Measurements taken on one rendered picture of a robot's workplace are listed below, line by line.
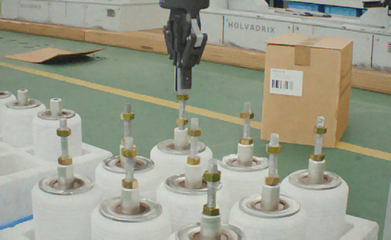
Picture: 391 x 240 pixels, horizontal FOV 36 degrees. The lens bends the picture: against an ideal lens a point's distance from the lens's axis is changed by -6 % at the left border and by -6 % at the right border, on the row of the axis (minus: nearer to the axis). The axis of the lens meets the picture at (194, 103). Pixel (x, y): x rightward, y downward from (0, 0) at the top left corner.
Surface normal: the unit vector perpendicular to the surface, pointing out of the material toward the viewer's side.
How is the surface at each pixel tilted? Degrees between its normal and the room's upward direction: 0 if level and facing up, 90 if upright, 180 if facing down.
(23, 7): 90
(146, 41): 90
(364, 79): 90
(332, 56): 90
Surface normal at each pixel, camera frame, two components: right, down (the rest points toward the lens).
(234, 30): -0.69, 0.15
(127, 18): 0.73, 0.17
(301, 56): -0.37, 0.20
